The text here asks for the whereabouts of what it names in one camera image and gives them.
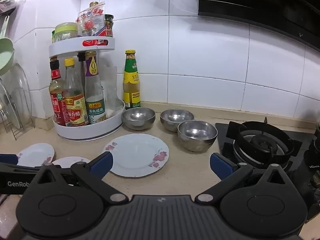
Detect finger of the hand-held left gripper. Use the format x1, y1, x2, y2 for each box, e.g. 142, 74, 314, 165
0, 154, 43, 173

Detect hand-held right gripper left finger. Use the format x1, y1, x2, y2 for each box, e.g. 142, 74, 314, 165
32, 152, 128, 204

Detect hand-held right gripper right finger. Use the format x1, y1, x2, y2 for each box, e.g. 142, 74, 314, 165
195, 152, 290, 204

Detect white floral plate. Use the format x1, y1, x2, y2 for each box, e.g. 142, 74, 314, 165
15, 143, 55, 167
103, 133, 170, 178
51, 156, 92, 169

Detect stainless steel bowl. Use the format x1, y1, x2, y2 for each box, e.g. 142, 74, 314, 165
180, 140, 216, 152
122, 107, 156, 131
160, 109, 195, 133
177, 120, 218, 145

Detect white two-tier spice rack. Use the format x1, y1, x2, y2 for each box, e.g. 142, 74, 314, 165
49, 36, 125, 141

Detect black burner grate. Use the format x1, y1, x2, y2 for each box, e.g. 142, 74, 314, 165
226, 117, 303, 169

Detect purple label sauce bottle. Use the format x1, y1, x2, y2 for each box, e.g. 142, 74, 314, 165
84, 52, 107, 125

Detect yellow cap vinegar bottle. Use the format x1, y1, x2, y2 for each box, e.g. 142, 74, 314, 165
62, 58, 89, 127

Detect glass pot lid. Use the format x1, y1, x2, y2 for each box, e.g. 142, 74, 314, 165
0, 64, 32, 129

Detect red cap sauce bottle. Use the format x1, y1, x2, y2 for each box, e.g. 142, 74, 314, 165
49, 57, 72, 127

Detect black gas stove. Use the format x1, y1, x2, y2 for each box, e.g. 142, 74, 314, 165
215, 121, 320, 224

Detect clear plastic bag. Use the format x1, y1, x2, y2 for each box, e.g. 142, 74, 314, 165
99, 57, 124, 117

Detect yellow green sauce bottle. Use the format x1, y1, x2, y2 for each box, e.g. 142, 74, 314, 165
122, 50, 141, 110

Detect light green plastic scoop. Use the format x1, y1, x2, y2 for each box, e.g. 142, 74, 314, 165
0, 15, 15, 77

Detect red packet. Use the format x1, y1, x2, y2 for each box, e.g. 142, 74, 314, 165
82, 39, 110, 47

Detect dark jar red label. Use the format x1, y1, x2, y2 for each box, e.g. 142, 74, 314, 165
104, 14, 114, 38

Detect green lid glass jar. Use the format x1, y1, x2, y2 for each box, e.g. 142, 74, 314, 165
54, 22, 78, 43

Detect clear plastic spice packet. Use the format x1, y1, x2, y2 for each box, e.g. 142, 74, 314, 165
76, 5, 107, 37

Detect black range hood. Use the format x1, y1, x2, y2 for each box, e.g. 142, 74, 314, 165
198, 0, 320, 49

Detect metal wire dish rack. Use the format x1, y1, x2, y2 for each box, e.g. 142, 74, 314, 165
0, 110, 35, 140

